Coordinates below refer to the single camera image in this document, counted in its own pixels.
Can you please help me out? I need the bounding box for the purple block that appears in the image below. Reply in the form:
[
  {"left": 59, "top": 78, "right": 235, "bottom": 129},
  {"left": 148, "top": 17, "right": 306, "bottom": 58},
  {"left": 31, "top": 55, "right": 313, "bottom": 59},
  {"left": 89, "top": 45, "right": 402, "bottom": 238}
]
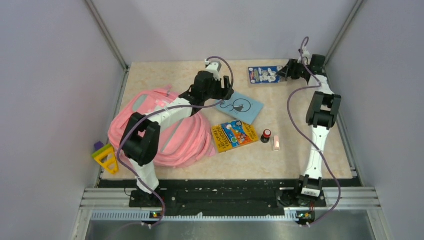
[{"left": 93, "top": 141, "right": 105, "bottom": 152}]

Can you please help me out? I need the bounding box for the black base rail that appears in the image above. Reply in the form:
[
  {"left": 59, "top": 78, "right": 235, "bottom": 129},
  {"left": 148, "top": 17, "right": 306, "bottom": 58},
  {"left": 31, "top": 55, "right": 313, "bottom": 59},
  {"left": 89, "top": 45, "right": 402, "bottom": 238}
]
[{"left": 99, "top": 178, "right": 362, "bottom": 218}]

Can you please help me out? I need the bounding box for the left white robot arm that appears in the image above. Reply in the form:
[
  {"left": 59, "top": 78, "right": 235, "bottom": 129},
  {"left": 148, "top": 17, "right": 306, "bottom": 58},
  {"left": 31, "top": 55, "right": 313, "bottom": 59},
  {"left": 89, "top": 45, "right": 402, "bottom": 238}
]
[{"left": 116, "top": 70, "right": 234, "bottom": 207}]

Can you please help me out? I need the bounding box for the blue cartoon book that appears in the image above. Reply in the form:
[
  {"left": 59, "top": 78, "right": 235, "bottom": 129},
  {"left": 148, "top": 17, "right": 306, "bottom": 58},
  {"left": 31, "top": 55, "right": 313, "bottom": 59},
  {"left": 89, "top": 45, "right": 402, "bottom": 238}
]
[{"left": 247, "top": 65, "right": 286, "bottom": 85}]

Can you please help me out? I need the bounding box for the pink student backpack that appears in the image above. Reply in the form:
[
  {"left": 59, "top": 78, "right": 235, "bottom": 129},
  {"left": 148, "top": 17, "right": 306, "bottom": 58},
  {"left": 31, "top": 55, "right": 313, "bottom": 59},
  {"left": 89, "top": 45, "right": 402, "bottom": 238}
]
[{"left": 108, "top": 85, "right": 217, "bottom": 168}]

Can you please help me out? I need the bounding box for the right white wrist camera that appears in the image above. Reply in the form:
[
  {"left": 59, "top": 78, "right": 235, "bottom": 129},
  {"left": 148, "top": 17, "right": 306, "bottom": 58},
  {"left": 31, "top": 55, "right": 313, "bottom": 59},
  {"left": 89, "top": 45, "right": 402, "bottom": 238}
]
[{"left": 297, "top": 49, "right": 311, "bottom": 65}]

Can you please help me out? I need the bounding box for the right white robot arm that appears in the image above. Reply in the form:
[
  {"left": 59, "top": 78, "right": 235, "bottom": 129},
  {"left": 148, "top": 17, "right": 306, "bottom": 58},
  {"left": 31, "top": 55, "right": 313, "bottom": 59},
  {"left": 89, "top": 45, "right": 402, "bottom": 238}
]
[{"left": 277, "top": 52, "right": 342, "bottom": 206}]

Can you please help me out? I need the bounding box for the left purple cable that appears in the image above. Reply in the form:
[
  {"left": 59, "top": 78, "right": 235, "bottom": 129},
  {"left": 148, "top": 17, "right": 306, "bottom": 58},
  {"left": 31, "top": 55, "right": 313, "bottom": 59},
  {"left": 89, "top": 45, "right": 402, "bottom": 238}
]
[{"left": 115, "top": 56, "right": 235, "bottom": 228}]

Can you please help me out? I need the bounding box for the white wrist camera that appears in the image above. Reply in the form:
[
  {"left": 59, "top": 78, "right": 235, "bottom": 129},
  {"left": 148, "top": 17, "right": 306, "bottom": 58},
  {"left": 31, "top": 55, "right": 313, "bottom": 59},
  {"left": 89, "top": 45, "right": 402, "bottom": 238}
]
[
  {"left": 297, "top": 49, "right": 311, "bottom": 65},
  {"left": 204, "top": 59, "right": 222, "bottom": 81}
]

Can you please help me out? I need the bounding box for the light blue book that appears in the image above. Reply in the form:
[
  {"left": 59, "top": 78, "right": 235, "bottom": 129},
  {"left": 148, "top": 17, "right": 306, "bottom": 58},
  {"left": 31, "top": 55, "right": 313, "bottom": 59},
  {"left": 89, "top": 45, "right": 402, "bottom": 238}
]
[{"left": 215, "top": 92, "right": 264, "bottom": 125}]

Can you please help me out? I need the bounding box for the yellow storey treehouse book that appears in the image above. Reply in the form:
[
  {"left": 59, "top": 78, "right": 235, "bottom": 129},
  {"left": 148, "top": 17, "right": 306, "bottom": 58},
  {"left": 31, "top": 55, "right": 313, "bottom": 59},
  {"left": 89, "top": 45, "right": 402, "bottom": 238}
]
[{"left": 210, "top": 120, "right": 259, "bottom": 153}]

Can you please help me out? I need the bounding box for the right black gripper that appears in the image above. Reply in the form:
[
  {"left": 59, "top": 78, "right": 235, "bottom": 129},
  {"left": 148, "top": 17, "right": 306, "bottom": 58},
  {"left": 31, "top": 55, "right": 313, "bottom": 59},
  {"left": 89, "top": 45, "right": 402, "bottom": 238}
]
[{"left": 274, "top": 60, "right": 309, "bottom": 81}]

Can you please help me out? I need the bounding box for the pink eraser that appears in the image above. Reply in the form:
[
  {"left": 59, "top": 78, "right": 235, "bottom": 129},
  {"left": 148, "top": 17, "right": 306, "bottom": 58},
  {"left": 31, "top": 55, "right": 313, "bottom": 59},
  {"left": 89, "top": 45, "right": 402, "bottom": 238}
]
[{"left": 273, "top": 135, "right": 281, "bottom": 151}]

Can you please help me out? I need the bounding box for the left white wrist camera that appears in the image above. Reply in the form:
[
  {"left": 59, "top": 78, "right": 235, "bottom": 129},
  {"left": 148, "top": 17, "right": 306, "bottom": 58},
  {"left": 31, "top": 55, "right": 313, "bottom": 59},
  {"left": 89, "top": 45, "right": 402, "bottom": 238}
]
[{"left": 204, "top": 59, "right": 222, "bottom": 81}]

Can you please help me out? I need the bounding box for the yellow triangle ruler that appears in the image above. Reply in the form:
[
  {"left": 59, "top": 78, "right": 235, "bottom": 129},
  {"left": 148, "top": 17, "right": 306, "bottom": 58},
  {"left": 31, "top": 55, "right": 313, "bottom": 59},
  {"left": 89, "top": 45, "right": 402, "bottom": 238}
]
[{"left": 91, "top": 143, "right": 119, "bottom": 175}]

